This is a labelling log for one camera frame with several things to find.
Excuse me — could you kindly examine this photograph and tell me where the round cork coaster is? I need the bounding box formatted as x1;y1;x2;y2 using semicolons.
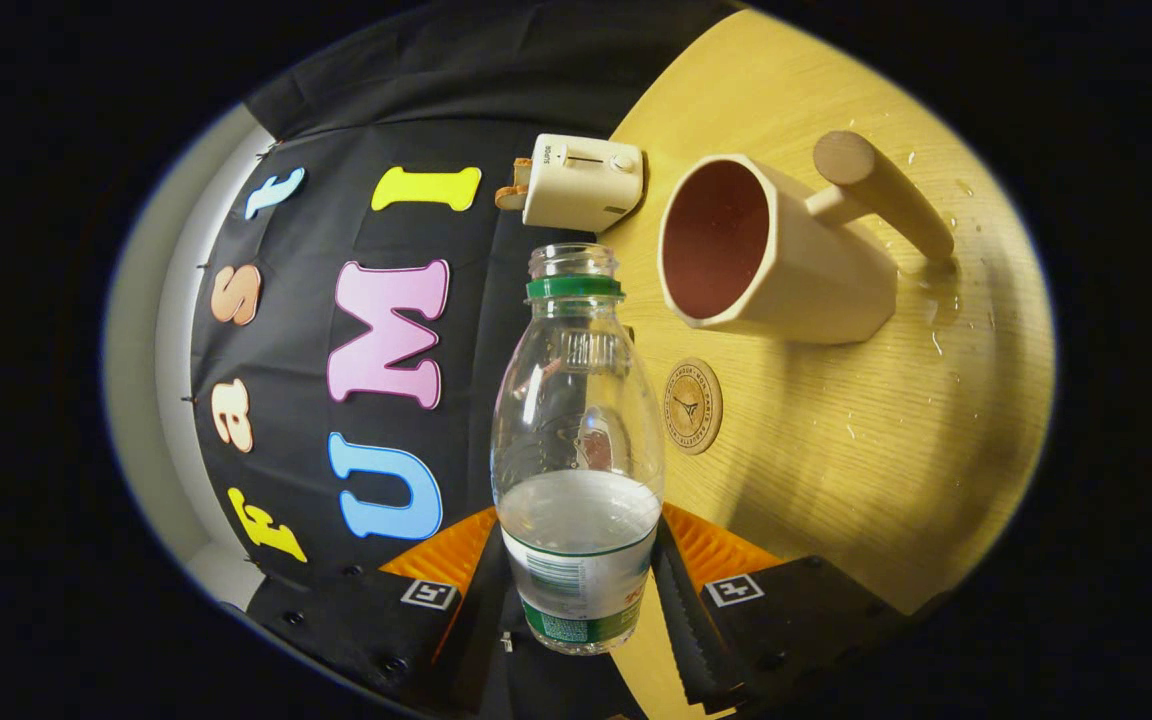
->
663;358;724;456

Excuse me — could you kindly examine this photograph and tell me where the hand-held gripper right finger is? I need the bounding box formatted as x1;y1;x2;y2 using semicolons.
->
650;503;913;714

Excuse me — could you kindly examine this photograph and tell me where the clear plastic juice bottle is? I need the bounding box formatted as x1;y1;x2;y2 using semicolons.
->
491;243;667;657

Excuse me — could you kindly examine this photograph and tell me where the cream toaster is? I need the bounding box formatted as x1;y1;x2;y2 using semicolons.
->
521;133;645;233

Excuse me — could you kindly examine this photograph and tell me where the wooden table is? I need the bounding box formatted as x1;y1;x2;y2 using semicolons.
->
599;8;1057;720

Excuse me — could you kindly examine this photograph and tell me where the cream cup with wooden handle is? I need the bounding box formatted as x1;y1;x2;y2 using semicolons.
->
658;130;957;347

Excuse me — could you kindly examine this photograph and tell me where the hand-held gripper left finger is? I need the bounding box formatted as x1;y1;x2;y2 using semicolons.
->
246;507;515;717

